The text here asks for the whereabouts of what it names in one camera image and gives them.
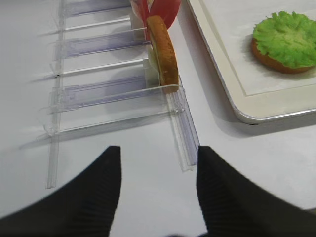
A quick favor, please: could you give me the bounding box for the bun bottom on tray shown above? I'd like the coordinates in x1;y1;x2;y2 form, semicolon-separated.
251;38;314;74

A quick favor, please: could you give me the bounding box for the white paper tray liner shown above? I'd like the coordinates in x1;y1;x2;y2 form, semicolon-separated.
202;0;316;95

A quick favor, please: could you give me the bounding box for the green lettuce on bun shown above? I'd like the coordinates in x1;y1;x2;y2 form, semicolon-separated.
252;11;316;69

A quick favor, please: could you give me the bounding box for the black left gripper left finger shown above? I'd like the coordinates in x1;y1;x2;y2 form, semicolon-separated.
0;146;121;237

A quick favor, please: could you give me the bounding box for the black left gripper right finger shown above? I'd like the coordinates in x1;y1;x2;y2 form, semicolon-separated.
196;146;316;237

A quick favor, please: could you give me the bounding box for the white metal tray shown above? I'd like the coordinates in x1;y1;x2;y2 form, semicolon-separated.
189;0;316;124

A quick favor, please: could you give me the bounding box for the bun bottom slice in rack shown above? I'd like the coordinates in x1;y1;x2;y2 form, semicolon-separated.
146;15;179;94

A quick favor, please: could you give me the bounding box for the tomato slice in rack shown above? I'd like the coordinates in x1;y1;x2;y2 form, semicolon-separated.
149;0;181;29

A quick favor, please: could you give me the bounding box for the red tomato slice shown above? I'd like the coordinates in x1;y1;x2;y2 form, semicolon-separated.
130;0;149;23

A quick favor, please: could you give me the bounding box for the clear acrylic left rack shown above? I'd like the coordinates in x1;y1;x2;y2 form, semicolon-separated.
19;0;200;190

